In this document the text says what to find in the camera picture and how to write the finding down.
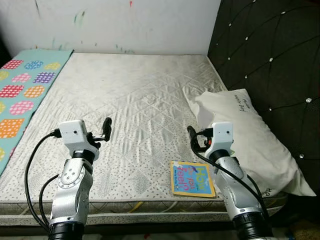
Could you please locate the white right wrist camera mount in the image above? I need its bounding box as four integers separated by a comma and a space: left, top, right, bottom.
205, 121, 235, 160

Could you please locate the white printed pillow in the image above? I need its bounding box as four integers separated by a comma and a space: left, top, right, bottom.
184, 89, 317, 197

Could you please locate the black tufted headboard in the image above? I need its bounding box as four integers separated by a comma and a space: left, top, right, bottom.
207, 0, 320, 236

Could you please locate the white quilted mattress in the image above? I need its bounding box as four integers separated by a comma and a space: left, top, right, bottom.
0, 52, 288, 226

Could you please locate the dark bed frame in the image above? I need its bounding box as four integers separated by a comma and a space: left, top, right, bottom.
0, 215, 296, 239

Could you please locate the teal colourful patterned mat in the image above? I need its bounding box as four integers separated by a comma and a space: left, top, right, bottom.
0, 48, 75, 176

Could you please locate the blue yellow children's book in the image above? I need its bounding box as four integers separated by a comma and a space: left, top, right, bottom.
170, 160, 217, 199

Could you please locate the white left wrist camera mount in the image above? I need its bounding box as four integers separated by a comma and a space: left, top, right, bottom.
58, 120, 100, 156

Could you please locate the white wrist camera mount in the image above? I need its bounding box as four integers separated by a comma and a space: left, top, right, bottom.
58, 120, 100, 156
205, 121, 235, 160

